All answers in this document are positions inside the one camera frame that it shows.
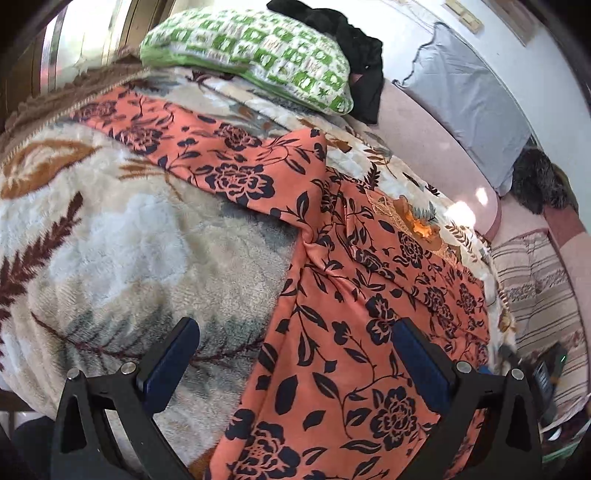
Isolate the pink bed headboard cushion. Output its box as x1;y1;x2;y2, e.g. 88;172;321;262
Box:
346;83;590;337

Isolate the green white patterned pillow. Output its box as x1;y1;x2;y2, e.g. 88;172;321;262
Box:
139;6;353;116

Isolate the dark fluffy item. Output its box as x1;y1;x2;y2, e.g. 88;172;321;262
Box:
511;147;579;215

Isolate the orange floral garment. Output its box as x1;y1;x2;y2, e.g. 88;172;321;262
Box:
73;87;489;479

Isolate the brown wooden window frame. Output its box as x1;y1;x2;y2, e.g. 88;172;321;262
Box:
1;0;174;123

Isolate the grey pillow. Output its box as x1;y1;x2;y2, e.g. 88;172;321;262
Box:
394;21;533;196

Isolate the black clothing item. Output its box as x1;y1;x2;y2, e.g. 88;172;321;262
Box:
266;0;385;125

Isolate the cream leaf-pattern fleece blanket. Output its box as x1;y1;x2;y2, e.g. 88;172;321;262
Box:
1;64;511;479

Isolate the striped beige bedsheet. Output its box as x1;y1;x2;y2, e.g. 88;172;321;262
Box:
492;232;590;422

